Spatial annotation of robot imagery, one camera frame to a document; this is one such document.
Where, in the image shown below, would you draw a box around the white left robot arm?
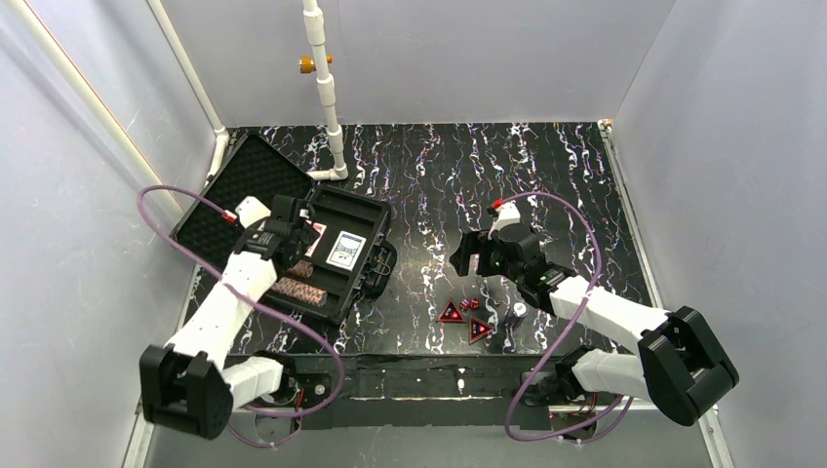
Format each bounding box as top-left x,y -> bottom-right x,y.
138,195 -> 320,440

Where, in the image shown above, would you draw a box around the white PVC pipe stand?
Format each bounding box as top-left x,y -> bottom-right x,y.
302,0 -> 348,181

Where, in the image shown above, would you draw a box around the orange black poker chip stack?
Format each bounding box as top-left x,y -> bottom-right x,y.
287,260 -> 314,278

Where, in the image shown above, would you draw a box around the red triangular button left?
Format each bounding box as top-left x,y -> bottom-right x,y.
438,299 -> 465,324

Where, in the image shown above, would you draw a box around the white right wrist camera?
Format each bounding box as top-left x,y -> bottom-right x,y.
488,200 -> 521,239

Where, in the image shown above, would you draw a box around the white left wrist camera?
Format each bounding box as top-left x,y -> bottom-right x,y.
222,196 -> 271,228

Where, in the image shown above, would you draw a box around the orange valve knob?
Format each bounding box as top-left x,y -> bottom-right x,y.
297,55 -> 334,74

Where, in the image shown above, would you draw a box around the red dice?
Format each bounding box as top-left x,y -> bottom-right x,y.
459,297 -> 480,311

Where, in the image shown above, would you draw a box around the red triangular button right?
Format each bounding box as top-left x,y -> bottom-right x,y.
469,317 -> 493,344

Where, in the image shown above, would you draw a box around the red playing card deck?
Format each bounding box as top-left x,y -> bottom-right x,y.
305,222 -> 327,257

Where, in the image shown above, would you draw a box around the black poker set case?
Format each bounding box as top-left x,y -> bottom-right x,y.
171,135 -> 397,324

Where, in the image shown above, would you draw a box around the white corner pipe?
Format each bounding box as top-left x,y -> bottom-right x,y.
146,0 -> 230,185

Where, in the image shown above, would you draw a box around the blue playing card deck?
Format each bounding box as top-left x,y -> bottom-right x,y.
326,231 -> 367,271

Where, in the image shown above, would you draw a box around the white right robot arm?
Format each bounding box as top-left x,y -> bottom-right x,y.
450,224 -> 740,426

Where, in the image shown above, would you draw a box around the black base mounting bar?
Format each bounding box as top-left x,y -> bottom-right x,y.
164,351 -> 621,431

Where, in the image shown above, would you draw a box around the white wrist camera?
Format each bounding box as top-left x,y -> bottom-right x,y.
222,196 -> 271,228
488,200 -> 521,239

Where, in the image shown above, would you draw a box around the orange blue chip row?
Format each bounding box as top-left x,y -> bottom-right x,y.
272,278 -> 328,307

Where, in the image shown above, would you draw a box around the red triangular button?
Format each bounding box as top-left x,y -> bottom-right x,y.
438,299 -> 465,324
469,317 -> 493,344

